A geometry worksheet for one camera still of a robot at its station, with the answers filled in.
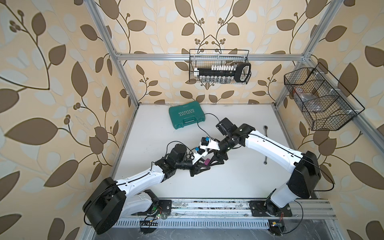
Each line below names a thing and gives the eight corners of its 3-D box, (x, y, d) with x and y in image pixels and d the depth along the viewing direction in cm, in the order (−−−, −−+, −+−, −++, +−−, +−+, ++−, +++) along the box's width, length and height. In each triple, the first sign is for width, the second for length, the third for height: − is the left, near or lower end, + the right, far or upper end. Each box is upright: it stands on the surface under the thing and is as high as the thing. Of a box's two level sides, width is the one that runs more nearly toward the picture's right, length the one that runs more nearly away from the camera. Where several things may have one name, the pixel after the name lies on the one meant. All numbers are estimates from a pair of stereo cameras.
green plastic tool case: (173, 130, 106) (172, 126, 103) (167, 110, 118) (166, 106, 115) (205, 120, 112) (206, 117, 108) (196, 103, 124) (196, 99, 120)
